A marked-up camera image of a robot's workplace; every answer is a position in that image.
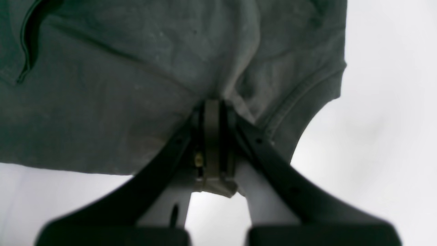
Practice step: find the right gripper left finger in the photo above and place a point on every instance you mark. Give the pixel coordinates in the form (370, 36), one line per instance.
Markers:
(148, 210)

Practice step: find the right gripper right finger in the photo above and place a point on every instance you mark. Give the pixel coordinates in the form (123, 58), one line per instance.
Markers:
(286, 209)

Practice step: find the dark grey t-shirt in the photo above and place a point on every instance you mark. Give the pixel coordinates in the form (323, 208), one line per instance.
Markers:
(99, 86)

